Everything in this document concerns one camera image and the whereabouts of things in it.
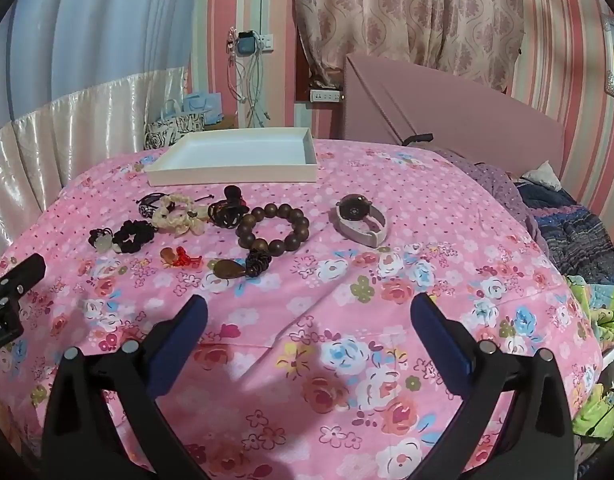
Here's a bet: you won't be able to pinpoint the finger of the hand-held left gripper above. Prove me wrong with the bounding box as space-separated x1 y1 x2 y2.
0 253 48 297

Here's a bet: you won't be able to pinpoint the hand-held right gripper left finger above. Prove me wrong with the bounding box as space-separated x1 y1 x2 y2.
41 294 210 480

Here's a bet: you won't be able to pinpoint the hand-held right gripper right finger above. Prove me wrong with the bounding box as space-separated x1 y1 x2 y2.
409 292 573 480

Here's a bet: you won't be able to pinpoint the black scrunchie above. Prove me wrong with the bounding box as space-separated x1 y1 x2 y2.
112 219 158 254

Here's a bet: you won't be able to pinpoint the cream frilly scrunchie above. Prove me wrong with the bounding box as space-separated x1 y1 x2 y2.
152 192 210 237

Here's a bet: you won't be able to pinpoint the brown wooden bead bracelet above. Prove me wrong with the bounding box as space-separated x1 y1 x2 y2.
207 202 312 281

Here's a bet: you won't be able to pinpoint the black cord bracelet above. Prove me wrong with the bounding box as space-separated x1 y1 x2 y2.
137 191 215 221

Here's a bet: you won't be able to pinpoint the white shallow tray box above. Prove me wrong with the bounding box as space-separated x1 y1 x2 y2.
144 127 319 187

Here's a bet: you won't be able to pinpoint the red orange charm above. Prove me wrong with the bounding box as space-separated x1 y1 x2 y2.
160 246 204 271

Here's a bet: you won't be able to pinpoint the pink floral blanket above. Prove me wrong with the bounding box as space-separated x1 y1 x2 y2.
0 137 605 480

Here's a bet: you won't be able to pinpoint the white satin curtain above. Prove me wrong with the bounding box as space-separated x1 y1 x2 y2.
0 66 190 256

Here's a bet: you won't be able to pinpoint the green printed cloth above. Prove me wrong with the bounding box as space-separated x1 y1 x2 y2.
562 275 614 442

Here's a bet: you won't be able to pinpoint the dark knitted blanket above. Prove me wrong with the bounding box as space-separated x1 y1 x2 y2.
514 179 614 286

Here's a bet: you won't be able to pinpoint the white pillow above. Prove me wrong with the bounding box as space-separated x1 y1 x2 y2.
521 161 563 192

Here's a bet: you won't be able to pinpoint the black white floral bag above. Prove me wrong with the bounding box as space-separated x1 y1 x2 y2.
145 114 207 150

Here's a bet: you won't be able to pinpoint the pink headboard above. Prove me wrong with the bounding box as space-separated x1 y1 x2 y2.
343 52 567 173

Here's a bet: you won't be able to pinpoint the blue gift bag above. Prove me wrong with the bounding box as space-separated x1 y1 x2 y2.
181 92 224 126

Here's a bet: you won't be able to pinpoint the pink patterned curtain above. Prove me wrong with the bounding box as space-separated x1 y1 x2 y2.
292 0 545 93

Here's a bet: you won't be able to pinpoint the grey strap wrist watch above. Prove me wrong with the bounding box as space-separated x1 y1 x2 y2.
335 193 389 248

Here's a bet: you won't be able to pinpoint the hanging charging cables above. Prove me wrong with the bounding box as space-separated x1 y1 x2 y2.
226 25 271 129

